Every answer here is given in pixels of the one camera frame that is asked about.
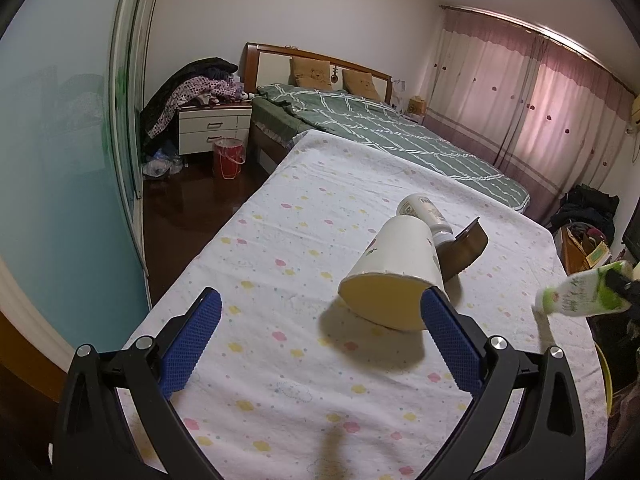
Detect white nightstand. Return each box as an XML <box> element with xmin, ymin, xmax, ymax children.
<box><xmin>177</xmin><ymin>105</ymin><xmax>253</xmax><ymax>156</ymax></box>

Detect brown foil packet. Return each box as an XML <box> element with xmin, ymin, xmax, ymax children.
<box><xmin>434</xmin><ymin>216</ymin><xmax>489</xmax><ymax>281</ymax></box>

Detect pile of dark clothes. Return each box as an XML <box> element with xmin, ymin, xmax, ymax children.
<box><xmin>550</xmin><ymin>184</ymin><xmax>621</xmax><ymax>246</ymax></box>

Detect red bucket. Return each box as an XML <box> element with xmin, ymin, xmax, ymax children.
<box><xmin>212</xmin><ymin>136</ymin><xmax>247</xmax><ymax>180</ymax></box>

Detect white paper cup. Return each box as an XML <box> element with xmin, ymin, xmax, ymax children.
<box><xmin>337</xmin><ymin>215</ymin><xmax>448</xmax><ymax>332</ymax></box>

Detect green printed card box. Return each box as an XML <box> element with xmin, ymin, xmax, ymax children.
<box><xmin>585</xmin><ymin>240</ymin><xmax>613</xmax><ymax>268</ymax></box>

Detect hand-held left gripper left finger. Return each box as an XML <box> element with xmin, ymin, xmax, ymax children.
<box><xmin>50</xmin><ymin>287</ymin><xmax>223</xmax><ymax>480</ymax></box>

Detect brown bear pillow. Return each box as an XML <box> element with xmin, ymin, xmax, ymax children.
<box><xmin>342</xmin><ymin>69</ymin><xmax>381</xmax><ymax>101</ymax></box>
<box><xmin>291</xmin><ymin>56</ymin><xmax>332</xmax><ymax>90</ymax></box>

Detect pile of patterned clothes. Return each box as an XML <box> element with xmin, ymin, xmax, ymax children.
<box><xmin>140</xmin><ymin>57</ymin><xmax>251</xmax><ymax>161</ymax></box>

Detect glass wardrobe door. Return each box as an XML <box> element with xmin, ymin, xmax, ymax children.
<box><xmin>0</xmin><ymin>0</ymin><xmax>168</xmax><ymax>361</ymax></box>

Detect pink curtain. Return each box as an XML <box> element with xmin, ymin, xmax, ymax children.
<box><xmin>422</xmin><ymin>7</ymin><xmax>638</xmax><ymax>211</ymax></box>

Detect wooden headboard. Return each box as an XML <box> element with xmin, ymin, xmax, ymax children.
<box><xmin>242</xmin><ymin>42</ymin><xmax>393</xmax><ymax>106</ymax></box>

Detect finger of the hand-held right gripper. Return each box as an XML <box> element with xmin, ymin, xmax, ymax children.
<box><xmin>602</xmin><ymin>265</ymin><xmax>640</xmax><ymax>311</ymax></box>

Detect small white plastic bottle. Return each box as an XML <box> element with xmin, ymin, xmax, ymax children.
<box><xmin>396</xmin><ymin>193</ymin><xmax>454</xmax><ymax>248</ymax></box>

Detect white bottle with green print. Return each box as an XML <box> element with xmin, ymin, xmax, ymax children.
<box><xmin>534</xmin><ymin>260</ymin><xmax>633</xmax><ymax>319</ymax></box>

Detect bed with green plaid cover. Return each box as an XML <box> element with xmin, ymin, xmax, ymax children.
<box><xmin>250</xmin><ymin>82</ymin><xmax>531</xmax><ymax>221</ymax></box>

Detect crumpled clear plastic bags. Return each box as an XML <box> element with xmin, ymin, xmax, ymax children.
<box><xmin>142</xmin><ymin>142</ymin><xmax>186</xmax><ymax>178</ymax></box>

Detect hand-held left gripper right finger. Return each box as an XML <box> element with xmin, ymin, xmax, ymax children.
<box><xmin>415</xmin><ymin>286</ymin><xmax>586</xmax><ymax>480</ymax></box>

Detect brown cardboard box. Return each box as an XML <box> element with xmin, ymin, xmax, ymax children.
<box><xmin>557</xmin><ymin>225</ymin><xmax>593</xmax><ymax>276</ymax></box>

